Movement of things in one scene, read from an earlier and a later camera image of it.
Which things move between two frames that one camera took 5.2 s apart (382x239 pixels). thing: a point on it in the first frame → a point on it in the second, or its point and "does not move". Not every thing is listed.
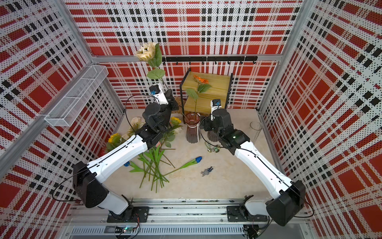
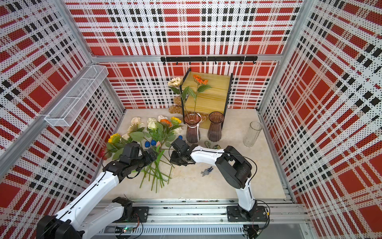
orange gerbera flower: (202, 87) does not move
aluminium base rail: (179, 219) does not move
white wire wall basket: (66, 110) does not move
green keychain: (211, 149) does not move
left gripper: (171, 100) → (148, 160)
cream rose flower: (151, 52) → (177, 82)
